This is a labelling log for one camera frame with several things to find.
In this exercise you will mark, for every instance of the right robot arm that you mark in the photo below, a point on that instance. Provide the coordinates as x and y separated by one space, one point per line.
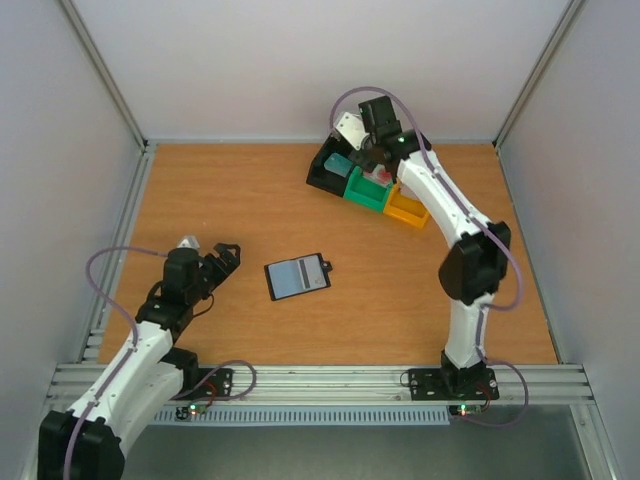
476 262

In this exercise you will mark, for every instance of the black plastic bin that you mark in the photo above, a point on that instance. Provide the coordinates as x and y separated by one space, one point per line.
318 177

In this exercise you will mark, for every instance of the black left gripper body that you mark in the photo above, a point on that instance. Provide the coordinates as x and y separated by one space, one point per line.
203 288

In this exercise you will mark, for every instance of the white card with red flowers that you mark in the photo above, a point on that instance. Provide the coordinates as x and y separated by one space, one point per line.
313 272

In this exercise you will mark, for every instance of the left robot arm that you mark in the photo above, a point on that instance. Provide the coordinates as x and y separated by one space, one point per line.
93 437

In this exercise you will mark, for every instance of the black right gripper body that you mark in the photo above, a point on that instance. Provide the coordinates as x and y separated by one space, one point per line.
364 154

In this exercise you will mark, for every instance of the green plastic bin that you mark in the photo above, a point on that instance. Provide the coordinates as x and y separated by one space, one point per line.
365 192

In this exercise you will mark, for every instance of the yellow plastic bin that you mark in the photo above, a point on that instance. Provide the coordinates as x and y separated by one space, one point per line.
405 209

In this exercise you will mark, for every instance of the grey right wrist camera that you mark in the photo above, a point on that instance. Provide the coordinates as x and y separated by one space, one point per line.
351 128

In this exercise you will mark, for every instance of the white slotted cable duct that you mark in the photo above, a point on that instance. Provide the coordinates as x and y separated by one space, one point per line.
267 416

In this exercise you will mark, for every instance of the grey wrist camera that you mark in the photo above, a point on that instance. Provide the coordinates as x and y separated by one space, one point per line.
189 241
351 128

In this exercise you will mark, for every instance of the teal card stack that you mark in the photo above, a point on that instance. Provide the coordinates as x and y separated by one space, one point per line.
338 165

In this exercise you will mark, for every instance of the aluminium front rail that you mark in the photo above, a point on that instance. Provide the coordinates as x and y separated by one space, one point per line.
346 385

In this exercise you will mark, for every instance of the red patterned card stack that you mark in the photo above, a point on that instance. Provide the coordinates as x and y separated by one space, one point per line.
380 176

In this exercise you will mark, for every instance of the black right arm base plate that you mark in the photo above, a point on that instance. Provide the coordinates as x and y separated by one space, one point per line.
427 384

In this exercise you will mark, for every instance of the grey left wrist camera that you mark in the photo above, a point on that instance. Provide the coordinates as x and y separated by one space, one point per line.
189 241

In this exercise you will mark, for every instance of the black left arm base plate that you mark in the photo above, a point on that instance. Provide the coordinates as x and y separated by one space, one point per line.
218 384

